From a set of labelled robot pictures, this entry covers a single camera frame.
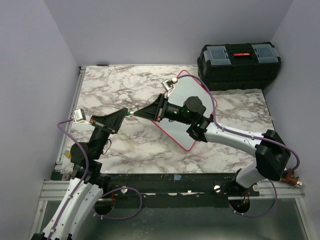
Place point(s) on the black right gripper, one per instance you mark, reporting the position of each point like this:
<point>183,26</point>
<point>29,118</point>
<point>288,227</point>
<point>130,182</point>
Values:
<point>156,111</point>

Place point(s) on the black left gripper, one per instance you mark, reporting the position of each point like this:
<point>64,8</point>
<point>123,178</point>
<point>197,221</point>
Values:
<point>113,121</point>

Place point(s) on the pink framed whiteboard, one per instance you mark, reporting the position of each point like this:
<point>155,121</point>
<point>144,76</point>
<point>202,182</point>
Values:
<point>186,105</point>

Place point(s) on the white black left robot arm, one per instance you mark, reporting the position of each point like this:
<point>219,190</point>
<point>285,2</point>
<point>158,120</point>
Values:
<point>86,185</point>

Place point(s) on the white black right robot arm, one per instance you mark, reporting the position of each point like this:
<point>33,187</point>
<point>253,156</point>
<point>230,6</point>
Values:
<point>270,152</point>

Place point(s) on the blue tape piece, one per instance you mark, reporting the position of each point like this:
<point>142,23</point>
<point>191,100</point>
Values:
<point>177,177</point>

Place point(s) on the black plastic toolbox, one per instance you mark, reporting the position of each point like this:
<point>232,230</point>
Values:
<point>238,66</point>

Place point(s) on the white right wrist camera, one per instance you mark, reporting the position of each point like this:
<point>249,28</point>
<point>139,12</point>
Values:
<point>169,86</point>

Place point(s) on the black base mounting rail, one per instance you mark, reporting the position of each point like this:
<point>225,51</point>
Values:
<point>160,190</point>

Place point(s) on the aluminium frame extrusion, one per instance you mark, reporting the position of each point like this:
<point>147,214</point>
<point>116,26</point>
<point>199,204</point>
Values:
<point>54,189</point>

